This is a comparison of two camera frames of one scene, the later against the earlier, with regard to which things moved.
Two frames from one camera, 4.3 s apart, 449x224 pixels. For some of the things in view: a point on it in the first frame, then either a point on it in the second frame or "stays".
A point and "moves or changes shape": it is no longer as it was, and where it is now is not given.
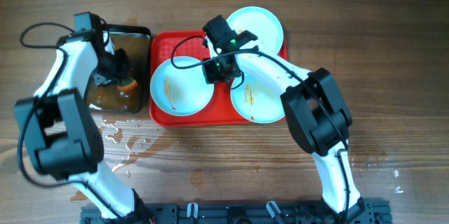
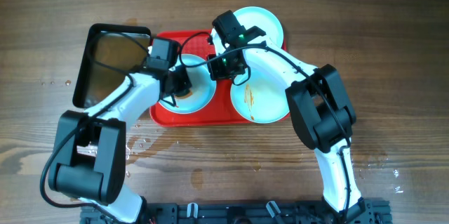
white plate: [257, 101] stays
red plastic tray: [167, 45] stays
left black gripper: [123, 67] to [183, 82]
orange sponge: [127, 85] moves or changes shape
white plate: [180, 92] stays
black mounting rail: [243, 213] stays
